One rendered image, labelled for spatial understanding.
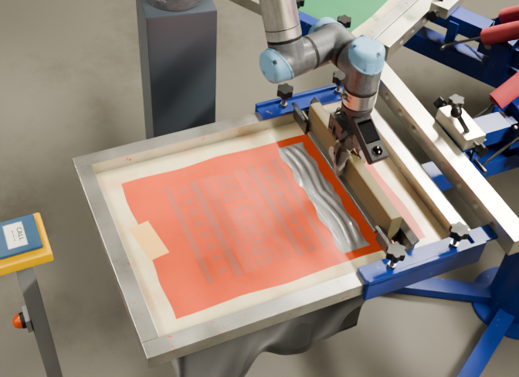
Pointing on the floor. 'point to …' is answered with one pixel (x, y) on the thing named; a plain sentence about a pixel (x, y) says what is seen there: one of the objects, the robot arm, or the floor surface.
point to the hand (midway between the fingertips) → (349, 171)
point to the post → (39, 319)
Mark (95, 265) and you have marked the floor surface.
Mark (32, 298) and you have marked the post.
